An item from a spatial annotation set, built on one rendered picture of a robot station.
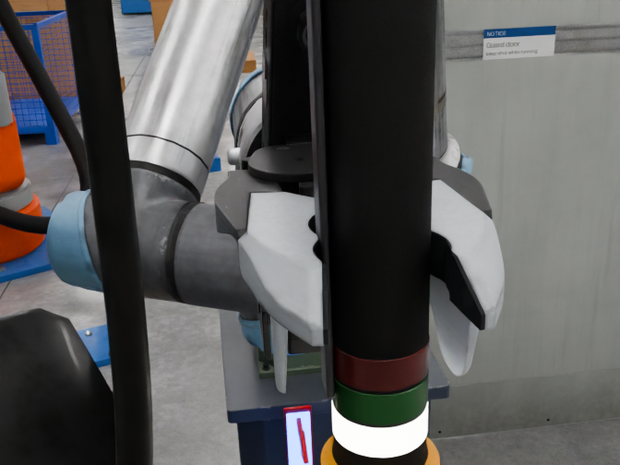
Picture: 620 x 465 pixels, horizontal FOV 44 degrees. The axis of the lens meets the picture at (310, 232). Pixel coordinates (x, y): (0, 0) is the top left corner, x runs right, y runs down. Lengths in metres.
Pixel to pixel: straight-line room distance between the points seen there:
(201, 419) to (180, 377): 0.30
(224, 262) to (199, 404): 2.36
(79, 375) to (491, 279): 0.21
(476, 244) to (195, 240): 0.32
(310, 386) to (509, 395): 1.59
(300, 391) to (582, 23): 1.49
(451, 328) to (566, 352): 2.34
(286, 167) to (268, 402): 0.76
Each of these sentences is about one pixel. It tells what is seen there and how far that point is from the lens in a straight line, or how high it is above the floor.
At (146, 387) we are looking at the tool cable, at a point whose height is 1.48.
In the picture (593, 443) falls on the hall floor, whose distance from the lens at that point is 2.73.
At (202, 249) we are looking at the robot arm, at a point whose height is 1.39.
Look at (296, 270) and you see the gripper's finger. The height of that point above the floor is 1.49.
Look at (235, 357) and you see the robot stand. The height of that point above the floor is 1.00.
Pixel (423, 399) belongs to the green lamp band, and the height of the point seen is 1.44.
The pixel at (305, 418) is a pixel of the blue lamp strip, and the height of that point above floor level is 1.18.
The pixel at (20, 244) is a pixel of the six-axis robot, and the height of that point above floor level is 0.11.
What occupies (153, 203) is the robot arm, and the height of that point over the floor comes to 1.41.
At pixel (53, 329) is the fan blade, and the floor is 1.42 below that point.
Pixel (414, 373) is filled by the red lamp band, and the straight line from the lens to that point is 0.25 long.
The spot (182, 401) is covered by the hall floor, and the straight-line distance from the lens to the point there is 2.89.
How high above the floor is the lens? 1.59
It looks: 22 degrees down
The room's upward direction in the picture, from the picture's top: 2 degrees counter-clockwise
